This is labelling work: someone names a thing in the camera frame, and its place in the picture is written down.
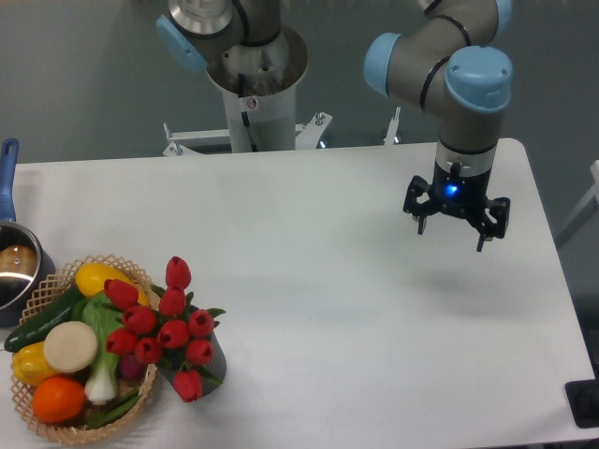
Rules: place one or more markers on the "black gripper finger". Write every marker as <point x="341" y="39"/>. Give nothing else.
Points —
<point x="421" y="202"/>
<point x="490" y="219"/>

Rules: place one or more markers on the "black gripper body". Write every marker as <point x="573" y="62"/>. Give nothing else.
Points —
<point x="459" y="191"/>

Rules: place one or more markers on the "red tulip bouquet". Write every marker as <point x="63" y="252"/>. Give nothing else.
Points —
<point x="139" y="334"/>

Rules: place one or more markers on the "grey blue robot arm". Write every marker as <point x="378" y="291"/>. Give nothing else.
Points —
<point x="448" y="68"/>

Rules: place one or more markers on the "dark grey ribbed vase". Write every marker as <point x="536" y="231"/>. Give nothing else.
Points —
<point x="193" y="361"/>

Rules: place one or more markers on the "black device at edge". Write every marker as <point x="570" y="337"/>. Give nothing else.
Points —
<point x="583" y="401"/>

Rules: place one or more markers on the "yellow squash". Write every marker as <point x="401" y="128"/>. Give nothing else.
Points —
<point x="90" y="279"/>

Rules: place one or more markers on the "purple sweet potato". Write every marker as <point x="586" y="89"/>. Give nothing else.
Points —
<point x="130" y="369"/>

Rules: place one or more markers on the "green bok choy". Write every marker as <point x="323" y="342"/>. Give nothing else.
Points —
<point x="102" y="383"/>

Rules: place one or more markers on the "green bean pods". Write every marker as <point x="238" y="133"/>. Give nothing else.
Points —
<point x="115" y="411"/>

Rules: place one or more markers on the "woven wicker basket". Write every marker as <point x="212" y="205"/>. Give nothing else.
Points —
<point x="22" y="394"/>

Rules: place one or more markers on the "beige round bun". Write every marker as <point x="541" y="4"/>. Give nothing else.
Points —
<point x="70" y="347"/>

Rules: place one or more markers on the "dark green cucumber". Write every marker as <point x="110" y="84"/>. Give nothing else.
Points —
<point x="37" y="328"/>

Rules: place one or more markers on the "orange fruit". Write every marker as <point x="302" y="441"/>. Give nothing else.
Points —
<point x="58" y="399"/>

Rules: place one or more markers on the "yellow bell pepper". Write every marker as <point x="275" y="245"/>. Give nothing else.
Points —
<point x="30" y="365"/>

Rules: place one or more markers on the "white frame at right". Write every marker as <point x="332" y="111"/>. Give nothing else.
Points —
<point x="581" y="213"/>

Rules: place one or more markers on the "white metal base frame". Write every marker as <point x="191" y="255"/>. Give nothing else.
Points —
<point x="309" y="136"/>

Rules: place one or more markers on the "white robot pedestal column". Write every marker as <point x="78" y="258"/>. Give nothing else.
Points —
<point x="258" y="86"/>

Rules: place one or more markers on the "blue saucepan with handle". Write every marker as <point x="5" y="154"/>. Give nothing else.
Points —
<point x="24" y="262"/>

